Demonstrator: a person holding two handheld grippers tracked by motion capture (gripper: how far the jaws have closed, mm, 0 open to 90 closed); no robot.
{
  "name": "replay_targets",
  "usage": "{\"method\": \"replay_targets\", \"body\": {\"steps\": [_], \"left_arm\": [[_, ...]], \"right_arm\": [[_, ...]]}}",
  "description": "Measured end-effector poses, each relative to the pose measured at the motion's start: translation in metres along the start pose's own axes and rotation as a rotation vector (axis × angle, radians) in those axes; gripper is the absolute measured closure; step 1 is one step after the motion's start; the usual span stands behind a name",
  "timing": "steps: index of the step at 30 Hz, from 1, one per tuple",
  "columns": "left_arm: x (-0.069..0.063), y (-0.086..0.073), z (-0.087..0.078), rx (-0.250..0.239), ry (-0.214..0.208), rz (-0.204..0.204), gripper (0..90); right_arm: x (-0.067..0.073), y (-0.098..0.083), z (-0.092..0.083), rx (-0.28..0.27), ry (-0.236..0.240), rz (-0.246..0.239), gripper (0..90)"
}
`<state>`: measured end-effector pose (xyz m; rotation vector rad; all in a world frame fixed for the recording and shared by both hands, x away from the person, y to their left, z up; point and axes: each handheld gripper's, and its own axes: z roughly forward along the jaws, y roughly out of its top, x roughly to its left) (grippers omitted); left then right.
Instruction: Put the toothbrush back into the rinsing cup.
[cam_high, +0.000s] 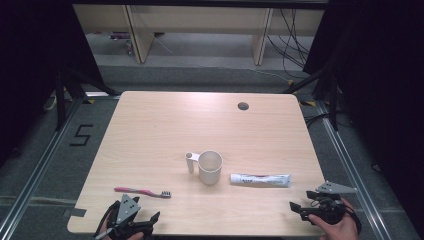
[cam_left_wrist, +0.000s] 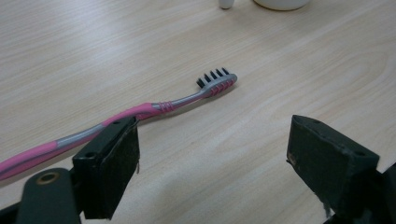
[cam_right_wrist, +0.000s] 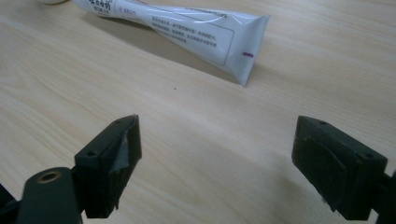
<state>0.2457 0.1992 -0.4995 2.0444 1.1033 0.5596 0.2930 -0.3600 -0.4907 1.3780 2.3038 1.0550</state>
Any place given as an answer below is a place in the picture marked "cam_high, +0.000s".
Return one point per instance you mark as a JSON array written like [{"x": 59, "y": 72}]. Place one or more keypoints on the pink toothbrush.
[{"x": 141, "y": 191}]

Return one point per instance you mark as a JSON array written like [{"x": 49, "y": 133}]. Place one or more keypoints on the person's left hand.
[{"x": 104, "y": 230}]

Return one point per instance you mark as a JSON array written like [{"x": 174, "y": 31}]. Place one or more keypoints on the black curtain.
[
  {"x": 383, "y": 83},
  {"x": 30, "y": 66}
]

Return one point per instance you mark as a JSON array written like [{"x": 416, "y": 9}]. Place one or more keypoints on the yellow tape piece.
[
  {"x": 88, "y": 101},
  {"x": 308, "y": 103}
]

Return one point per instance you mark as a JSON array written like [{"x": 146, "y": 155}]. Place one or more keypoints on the beige wooden shelf unit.
[{"x": 200, "y": 20}]

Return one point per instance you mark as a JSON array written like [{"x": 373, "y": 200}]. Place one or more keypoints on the person's right hand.
[{"x": 343, "y": 230}]

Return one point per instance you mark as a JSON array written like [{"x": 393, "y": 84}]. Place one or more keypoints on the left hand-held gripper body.
[{"x": 128, "y": 208}]

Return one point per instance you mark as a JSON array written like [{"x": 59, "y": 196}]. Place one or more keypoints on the white toothpaste tube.
[{"x": 261, "y": 180}]

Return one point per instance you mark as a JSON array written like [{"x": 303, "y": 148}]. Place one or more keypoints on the aluminium floor rail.
[
  {"x": 353, "y": 173},
  {"x": 36, "y": 173}
]

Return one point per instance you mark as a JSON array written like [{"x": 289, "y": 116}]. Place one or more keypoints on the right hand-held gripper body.
[{"x": 330, "y": 210}]

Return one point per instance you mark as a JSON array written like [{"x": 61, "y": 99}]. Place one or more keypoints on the colourful clutter under shelf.
[{"x": 126, "y": 45}]

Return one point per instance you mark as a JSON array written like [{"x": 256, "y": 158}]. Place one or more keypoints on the black metal stand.
[
  {"x": 333, "y": 100},
  {"x": 60, "y": 100}
]

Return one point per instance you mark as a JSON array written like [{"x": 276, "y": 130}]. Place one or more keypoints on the grey tape strip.
[{"x": 76, "y": 212}]

